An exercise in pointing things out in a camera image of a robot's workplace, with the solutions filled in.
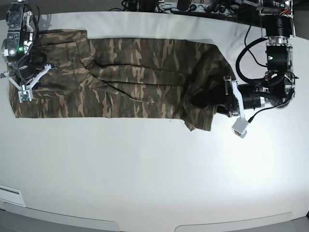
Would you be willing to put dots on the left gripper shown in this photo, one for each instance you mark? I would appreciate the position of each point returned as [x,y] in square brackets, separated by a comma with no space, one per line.
[230,97]

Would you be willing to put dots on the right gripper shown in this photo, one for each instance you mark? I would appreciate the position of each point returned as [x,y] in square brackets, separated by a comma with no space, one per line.
[27,77]

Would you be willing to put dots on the camouflage T-shirt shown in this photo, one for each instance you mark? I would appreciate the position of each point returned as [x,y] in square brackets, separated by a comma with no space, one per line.
[123,77]

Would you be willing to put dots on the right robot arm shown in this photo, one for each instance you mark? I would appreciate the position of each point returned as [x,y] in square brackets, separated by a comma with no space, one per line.
[18,49]

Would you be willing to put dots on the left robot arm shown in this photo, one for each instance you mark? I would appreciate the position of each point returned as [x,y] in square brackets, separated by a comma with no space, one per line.
[277,87]

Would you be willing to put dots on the white label plate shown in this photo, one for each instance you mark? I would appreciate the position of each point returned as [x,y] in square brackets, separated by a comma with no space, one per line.
[12,196]

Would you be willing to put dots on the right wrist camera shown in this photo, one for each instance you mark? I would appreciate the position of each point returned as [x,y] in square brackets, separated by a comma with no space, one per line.
[25,96]

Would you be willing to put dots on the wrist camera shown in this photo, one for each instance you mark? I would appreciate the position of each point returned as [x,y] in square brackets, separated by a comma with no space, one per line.
[25,96]
[240,127]

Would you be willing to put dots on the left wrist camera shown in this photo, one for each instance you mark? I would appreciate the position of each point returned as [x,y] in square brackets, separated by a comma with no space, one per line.
[240,127]

